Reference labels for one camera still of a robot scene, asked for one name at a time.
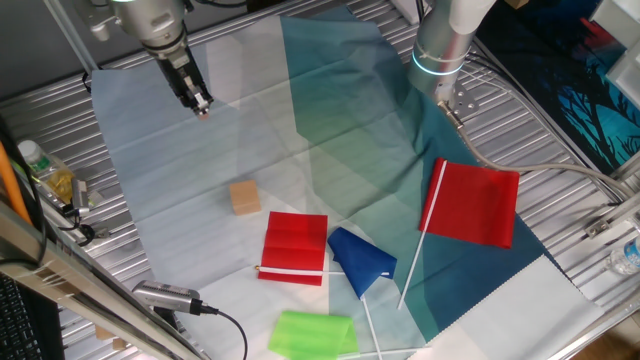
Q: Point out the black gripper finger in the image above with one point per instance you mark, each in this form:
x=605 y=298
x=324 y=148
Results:
x=202 y=102
x=189 y=102

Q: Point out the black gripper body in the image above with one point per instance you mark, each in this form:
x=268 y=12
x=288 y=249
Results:
x=180 y=75

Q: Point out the small wooden block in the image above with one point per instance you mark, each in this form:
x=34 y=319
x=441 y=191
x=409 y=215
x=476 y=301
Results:
x=245 y=198

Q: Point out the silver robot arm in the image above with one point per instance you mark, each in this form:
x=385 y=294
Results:
x=150 y=20

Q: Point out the blue green gradient cloth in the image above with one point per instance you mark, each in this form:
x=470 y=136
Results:
x=250 y=160

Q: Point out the thin aluminium pole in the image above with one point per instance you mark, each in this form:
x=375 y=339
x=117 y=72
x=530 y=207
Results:
x=70 y=37

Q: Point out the yellow liquid plastic bottle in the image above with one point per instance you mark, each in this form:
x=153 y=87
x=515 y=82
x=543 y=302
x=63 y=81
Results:
x=37 y=160

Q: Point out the small red flag gold tip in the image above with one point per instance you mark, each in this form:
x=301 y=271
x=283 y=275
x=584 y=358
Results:
x=295 y=245

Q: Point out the orange tube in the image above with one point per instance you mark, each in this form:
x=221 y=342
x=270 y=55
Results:
x=10 y=185

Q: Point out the blue flag white stick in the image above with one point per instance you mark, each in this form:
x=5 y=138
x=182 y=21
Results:
x=360 y=260

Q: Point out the tiny spare wooden cube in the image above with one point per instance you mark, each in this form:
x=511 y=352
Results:
x=119 y=343

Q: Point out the green flag white stick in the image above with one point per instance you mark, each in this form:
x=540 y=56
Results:
x=310 y=335

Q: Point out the black keyboard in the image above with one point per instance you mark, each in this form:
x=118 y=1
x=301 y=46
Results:
x=17 y=325

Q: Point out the large red flag white stick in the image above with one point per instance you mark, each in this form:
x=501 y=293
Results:
x=475 y=205

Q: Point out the dark blue tree poster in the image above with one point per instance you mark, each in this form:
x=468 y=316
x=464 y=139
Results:
x=550 y=60

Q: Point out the white box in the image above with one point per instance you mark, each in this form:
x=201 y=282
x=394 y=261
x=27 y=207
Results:
x=625 y=70

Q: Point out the clear water bottle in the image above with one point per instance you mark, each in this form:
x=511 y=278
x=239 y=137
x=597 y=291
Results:
x=625 y=257

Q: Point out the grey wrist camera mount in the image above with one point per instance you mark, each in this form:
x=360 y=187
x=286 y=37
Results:
x=97 y=22

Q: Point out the silver ribbed camera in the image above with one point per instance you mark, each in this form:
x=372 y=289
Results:
x=165 y=296

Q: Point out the aluminium frame beam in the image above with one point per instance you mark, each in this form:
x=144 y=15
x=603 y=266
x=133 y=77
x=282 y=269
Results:
x=75 y=280

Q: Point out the aluminium profile bracket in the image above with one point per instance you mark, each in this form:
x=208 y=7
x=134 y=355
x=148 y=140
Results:
x=600 y=227

